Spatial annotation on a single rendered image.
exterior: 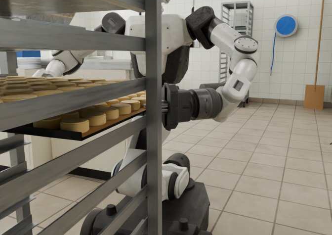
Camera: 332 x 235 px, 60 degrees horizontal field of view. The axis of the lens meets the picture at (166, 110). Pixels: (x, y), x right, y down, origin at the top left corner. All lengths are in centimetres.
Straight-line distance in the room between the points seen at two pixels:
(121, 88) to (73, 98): 15
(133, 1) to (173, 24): 60
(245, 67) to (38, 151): 179
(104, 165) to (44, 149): 50
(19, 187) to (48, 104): 11
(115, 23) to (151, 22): 71
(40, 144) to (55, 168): 196
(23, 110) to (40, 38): 9
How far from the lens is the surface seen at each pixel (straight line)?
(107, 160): 218
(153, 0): 68
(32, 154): 236
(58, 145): 243
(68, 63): 142
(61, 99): 43
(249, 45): 104
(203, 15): 123
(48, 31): 41
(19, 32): 38
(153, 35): 67
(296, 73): 591
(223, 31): 115
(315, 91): 568
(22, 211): 105
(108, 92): 53
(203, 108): 77
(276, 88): 595
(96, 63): 209
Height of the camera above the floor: 94
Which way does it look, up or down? 11 degrees down
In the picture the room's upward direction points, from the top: straight up
